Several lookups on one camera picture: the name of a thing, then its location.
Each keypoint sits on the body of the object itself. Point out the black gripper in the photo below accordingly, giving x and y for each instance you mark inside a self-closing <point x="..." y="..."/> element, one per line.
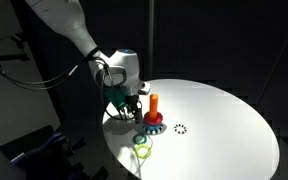
<point x="133" y="103"/>

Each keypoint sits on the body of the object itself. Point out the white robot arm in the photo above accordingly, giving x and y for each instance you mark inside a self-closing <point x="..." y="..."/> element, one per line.
<point x="118" y="73"/>

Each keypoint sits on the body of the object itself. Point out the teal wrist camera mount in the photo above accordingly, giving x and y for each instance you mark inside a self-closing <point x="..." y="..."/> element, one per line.
<point x="116" y="97"/>

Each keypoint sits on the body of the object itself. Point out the orange ring holder peg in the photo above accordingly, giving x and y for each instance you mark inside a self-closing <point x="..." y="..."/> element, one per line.
<point x="153" y="106"/>

